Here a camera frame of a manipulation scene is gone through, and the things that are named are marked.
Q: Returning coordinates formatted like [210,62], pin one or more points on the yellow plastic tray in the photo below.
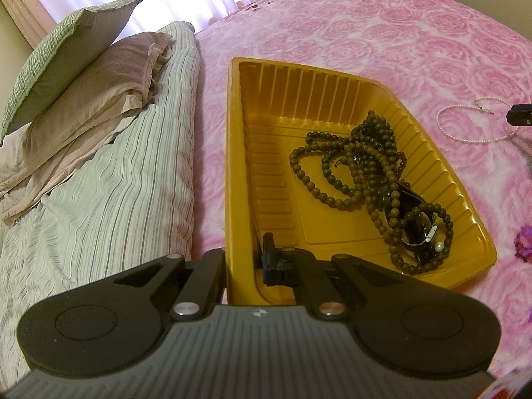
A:
[332,104]

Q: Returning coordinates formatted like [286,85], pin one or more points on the beige pillow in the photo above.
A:
[91,104]

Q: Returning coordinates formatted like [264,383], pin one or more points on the striped quilt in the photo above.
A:
[124,199]

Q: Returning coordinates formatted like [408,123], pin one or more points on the green pillow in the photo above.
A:
[62,62]

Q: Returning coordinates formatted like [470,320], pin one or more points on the pearl and gold bead jewelry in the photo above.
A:
[437,248]

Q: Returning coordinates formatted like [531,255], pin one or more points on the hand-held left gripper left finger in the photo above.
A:
[212,270]

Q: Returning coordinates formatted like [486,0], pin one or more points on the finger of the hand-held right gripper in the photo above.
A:
[521,114]

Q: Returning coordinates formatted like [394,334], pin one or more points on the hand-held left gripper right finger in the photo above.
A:
[274,264]

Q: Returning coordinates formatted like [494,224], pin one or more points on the pink curtain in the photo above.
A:
[20,8]

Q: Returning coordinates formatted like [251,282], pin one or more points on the black wristwatch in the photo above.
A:
[409,199]

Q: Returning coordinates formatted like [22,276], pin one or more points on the pink floral blanket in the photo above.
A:
[332,29]

